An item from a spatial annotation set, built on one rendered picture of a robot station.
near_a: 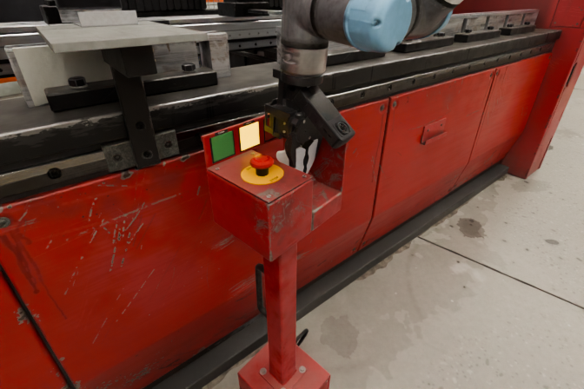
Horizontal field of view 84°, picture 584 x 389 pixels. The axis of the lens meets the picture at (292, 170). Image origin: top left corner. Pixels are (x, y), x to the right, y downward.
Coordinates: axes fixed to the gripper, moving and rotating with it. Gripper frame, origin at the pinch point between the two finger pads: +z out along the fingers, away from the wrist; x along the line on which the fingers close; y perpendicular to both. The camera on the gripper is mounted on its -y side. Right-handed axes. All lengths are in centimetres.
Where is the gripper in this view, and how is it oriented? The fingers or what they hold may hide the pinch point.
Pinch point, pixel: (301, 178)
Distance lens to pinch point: 62.7
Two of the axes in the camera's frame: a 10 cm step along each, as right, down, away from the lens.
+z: -0.6, 8.5, 5.3
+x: -6.7, 3.6, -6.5
